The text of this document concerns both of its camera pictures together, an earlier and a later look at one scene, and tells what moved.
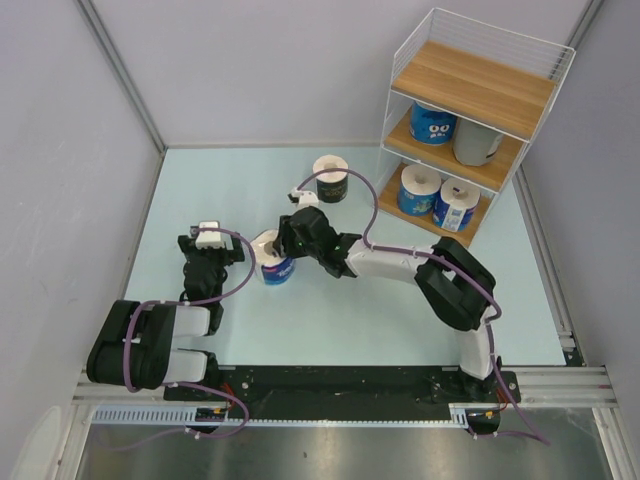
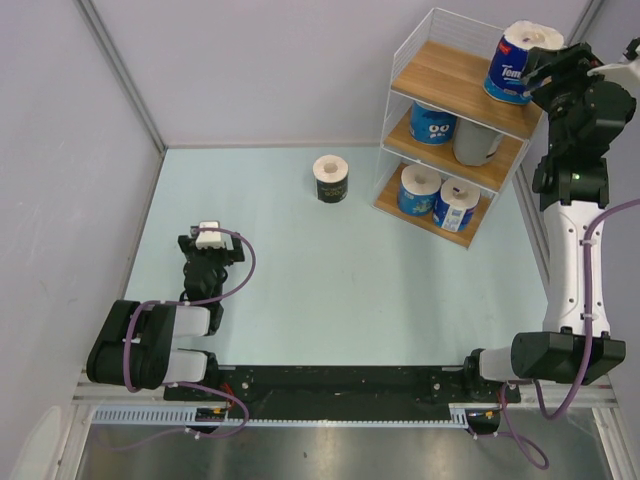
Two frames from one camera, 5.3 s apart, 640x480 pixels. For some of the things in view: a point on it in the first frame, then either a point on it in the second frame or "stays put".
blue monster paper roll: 432,126 stays put
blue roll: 271,267 -> 503,78
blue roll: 417,190 stays put
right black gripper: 284,244 -> 543,62
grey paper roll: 474,144 stays put
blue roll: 456,203 stays put
